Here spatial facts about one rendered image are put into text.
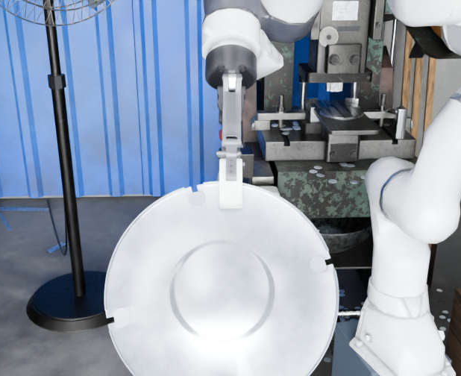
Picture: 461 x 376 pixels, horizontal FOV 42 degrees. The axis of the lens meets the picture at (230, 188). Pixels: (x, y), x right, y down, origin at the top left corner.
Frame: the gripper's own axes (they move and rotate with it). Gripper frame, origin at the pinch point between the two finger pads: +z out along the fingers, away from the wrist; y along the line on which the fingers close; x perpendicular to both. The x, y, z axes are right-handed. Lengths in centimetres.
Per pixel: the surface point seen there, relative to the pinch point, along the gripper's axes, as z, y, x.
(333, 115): -54, -75, 31
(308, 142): -49, -82, 24
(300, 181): -36, -81, 22
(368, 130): -44, -66, 38
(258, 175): -36, -78, 9
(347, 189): -35, -84, 35
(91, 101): -122, -183, -65
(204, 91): -128, -181, -9
